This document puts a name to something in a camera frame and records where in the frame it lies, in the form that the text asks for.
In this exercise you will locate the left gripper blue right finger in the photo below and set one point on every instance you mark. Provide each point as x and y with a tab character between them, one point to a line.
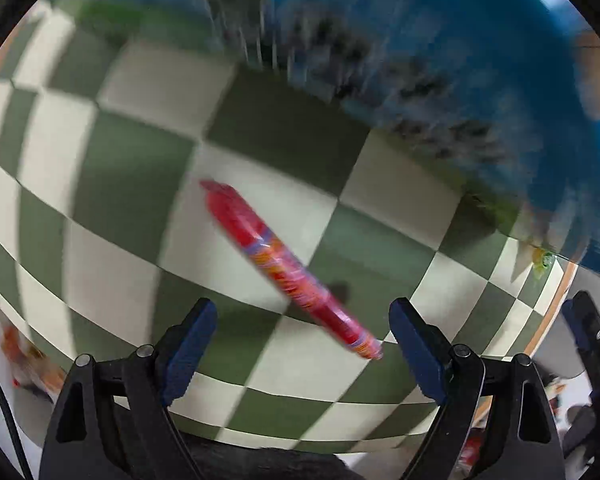
425	348

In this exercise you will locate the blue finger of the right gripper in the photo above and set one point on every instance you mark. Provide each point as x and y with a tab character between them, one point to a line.
583	320

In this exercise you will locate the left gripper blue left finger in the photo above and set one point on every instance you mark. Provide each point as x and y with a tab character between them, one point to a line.
183	347

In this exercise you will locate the colourful candy ball bag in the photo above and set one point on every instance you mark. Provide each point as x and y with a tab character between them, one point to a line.
542	261

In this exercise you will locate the red sausage stick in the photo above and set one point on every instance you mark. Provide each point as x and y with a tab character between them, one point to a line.
274	260

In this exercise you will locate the orange panda snack packet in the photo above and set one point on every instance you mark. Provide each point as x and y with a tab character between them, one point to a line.
31	369

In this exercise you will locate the open cardboard box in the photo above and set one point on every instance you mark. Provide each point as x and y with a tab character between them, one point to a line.
490	88

